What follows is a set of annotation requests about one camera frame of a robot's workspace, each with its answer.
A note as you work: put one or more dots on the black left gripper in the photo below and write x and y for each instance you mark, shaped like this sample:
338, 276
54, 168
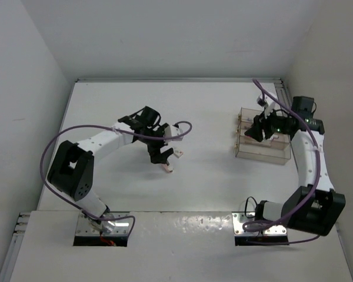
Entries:
155, 154

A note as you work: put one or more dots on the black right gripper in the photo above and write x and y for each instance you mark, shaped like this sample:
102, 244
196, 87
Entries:
260, 123

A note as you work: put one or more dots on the small beige eraser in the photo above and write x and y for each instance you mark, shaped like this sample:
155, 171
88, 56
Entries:
177, 153

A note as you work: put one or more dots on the pink correction tape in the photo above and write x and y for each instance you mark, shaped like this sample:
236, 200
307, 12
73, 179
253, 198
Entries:
168, 168

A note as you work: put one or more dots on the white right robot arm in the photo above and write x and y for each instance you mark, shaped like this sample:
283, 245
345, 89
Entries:
315, 206

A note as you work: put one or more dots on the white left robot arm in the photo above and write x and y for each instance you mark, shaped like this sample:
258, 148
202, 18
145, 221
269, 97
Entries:
72, 169

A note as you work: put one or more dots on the clear acrylic tiered organizer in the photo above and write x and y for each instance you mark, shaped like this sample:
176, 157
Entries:
276, 150

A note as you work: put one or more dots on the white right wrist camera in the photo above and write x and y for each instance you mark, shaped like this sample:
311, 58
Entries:
267, 103

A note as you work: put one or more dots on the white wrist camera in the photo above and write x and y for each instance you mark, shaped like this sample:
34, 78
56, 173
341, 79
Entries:
172, 133
267, 103

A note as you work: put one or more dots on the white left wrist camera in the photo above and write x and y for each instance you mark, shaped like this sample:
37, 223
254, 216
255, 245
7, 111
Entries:
172, 133

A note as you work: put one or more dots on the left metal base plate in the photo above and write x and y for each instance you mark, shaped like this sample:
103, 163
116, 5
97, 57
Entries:
88, 227

